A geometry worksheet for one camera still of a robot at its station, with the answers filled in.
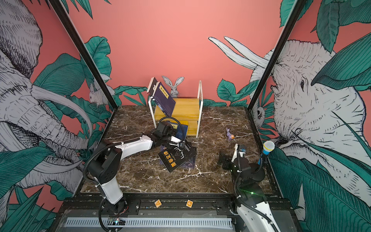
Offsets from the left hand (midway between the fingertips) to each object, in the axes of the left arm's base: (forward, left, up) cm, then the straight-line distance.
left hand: (174, 130), depth 94 cm
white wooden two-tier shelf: (+7, -8, +11) cm, 15 cm away
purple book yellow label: (+9, +5, +20) cm, 23 cm away
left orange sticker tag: (-41, +9, -9) cm, 42 cm away
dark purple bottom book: (-20, -10, -8) cm, 24 cm away
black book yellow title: (-15, -1, -6) cm, 16 cm away
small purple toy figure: (-1, -39, -8) cm, 40 cm away
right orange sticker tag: (-41, -8, -8) cm, 43 cm away
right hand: (-20, -29, +8) cm, 36 cm away
